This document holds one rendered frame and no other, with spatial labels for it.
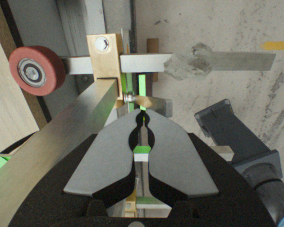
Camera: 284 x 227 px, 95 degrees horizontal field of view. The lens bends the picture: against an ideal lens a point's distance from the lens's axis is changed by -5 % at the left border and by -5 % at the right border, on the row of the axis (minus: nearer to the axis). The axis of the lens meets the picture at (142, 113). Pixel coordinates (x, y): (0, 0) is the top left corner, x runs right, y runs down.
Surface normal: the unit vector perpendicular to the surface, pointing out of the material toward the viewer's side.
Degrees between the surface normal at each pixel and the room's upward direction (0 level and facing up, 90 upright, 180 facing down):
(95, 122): 90
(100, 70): 0
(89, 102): 90
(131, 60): 0
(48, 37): 90
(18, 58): 0
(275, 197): 90
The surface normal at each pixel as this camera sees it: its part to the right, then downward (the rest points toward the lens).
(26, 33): 1.00, -0.01
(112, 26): -0.04, 0.49
